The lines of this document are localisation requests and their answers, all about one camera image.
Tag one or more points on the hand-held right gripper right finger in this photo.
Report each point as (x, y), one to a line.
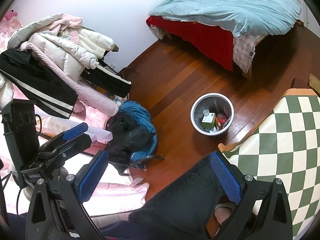
(226, 177)

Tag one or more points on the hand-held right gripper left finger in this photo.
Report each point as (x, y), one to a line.
(92, 177)

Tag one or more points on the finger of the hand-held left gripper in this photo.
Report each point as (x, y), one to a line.
(81, 142)
(75, 130)

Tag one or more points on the grey white waste bin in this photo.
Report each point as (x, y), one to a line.
(195, 120)

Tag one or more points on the clear plastic cup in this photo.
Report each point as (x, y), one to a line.
(205, 112)

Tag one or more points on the white tissue pack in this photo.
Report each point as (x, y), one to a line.
(53, 124)

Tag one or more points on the pink patterned bed cover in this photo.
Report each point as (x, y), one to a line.
(117, 187)

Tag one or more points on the person's slipper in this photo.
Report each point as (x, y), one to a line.
(223, 213)

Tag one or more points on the pile of clothes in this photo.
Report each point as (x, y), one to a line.
(90, 92)

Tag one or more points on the chair with blue black jackets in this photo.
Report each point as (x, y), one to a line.
(130, 140)

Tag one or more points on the black white-striped trousers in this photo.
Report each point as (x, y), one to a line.
(37, 80)

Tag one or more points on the black white-striped jacket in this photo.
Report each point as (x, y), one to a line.
(110, 80)

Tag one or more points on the person's dark trouser leg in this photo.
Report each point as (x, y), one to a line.
(170, 205)

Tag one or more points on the blue jacket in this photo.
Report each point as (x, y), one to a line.
(140, 115)

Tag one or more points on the white puffer jacket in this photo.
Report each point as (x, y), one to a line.
(62, 51)

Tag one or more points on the grey white jacket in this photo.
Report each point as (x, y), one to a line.
(30, 28)

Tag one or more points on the checkered grey white mattress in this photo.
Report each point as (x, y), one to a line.
(246, 52)

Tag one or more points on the red bed sheet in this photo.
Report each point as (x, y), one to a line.
(212, 40)

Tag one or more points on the light blue duvet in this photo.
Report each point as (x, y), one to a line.
(225, 5)

